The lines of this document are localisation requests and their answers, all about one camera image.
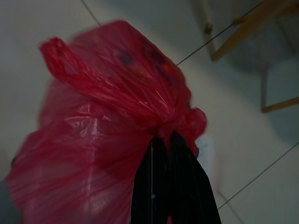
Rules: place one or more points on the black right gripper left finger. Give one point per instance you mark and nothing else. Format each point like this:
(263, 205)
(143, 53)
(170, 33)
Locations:
(150, 186)

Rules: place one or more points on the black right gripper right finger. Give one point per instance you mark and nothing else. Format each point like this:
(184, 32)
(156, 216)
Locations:
(191, 186)

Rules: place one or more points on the red plastic rubbish bag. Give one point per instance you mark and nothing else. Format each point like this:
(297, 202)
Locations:
(93, 130)

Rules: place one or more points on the grey chair with wooden legs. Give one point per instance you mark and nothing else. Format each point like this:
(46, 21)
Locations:
(264, 46)

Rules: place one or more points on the white furniture leg brass foot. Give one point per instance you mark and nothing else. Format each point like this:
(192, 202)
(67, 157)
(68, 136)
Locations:
(208, 25)

